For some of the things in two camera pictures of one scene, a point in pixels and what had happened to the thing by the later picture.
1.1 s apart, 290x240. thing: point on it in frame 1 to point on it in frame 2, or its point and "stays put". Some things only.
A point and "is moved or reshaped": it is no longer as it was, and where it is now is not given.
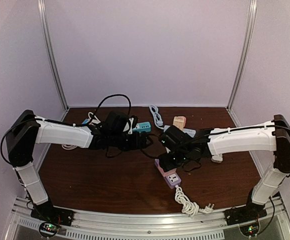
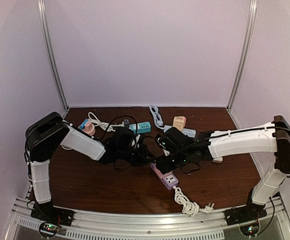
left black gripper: [136, 145] to [142, 159]
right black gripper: [165, 164] stays put
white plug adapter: [218, 158] stays put
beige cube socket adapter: [179, 121] stays put
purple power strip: [171, 177] is moved or reshaped
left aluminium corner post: [46, 44] stays put
